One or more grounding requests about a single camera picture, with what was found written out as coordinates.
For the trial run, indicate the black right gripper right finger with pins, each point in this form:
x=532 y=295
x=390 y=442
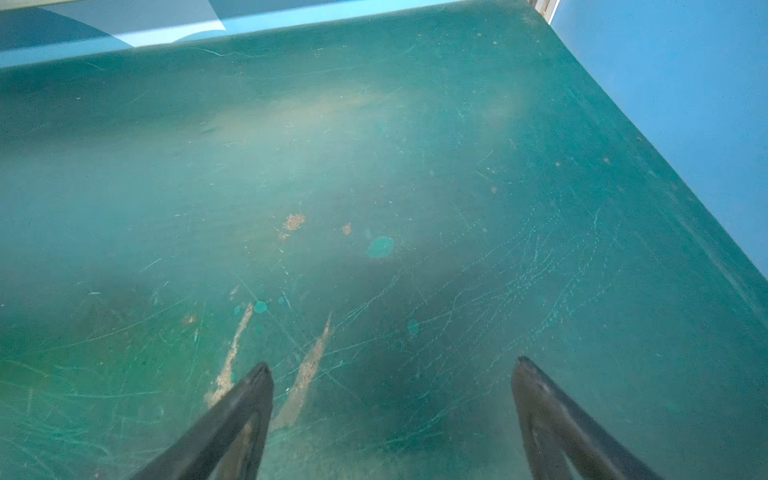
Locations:
x=559 y=435

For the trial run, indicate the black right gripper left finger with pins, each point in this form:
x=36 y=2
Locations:
x=228 y=441

